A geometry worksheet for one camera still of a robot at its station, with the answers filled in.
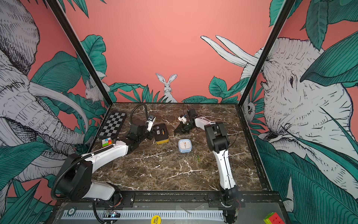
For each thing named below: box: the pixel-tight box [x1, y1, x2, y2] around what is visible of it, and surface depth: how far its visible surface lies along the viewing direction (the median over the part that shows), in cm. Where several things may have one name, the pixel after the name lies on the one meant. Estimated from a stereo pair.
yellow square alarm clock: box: [152, 122, 170, 145], surface depth 100 cm
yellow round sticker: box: [151, 214, 162, 224], surface depth 69 cm
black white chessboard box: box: [96, 111, 128, 139], surface depth 103 cm
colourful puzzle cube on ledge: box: [263, 211, 286, 224], surface depth 67 cm
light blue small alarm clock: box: [178, 139, 193, 154], surface depth 94 cm
